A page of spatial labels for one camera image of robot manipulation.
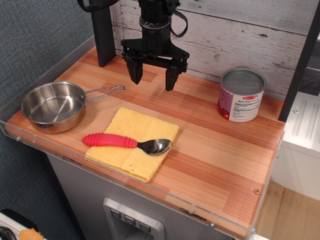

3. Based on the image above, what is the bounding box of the black corrugated hose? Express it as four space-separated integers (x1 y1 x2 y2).
0 226 16 240

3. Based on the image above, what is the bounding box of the black vertical post left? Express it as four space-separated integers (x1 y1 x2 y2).
91 7 116 67

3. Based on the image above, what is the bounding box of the dark vertical post right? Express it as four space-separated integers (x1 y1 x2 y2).
278 1 320 122

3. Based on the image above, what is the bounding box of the yellow folded cloth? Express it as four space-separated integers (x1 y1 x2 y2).
82 107 179 183

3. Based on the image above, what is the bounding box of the orange object bottom left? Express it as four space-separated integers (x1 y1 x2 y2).
18 228 45 240

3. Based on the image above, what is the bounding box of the red handled metal spoon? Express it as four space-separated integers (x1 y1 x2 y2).
82 133 173 157

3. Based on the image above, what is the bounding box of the toy food can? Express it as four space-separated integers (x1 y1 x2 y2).
217 65 267 123

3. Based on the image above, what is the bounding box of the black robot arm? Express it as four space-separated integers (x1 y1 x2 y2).
120 0 190 91

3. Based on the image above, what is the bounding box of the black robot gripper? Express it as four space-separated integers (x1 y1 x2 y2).
120 26 190 91

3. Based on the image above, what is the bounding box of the clear acrylic table guard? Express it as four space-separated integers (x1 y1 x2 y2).
4 41 284 240

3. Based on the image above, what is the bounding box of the white toy sink unit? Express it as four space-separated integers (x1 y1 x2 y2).
271 92 320 200

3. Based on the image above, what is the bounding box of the stainless steel pan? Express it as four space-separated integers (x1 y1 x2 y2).
20 81 126 134

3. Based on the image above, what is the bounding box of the black cable loop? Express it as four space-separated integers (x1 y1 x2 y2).
169 9 189 39

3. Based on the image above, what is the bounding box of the grey toy fridge cabinet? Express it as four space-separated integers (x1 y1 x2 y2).
48 155 231 240

